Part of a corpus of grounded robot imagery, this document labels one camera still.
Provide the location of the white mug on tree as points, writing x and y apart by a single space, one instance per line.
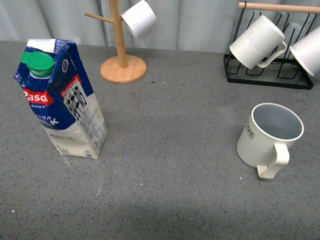
140 19

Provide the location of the blue white milk carton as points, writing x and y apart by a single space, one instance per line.
58 90

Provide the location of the white mug black handle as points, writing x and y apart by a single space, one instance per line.
307 52

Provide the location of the cream ribbed hanging mug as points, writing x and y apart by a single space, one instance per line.
260 44

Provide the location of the black wire mug rack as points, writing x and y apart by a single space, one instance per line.
295 22

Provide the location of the cream mug grey inside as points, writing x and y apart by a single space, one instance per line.
267 137

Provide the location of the wooden mug tree stand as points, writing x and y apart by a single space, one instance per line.
123 68

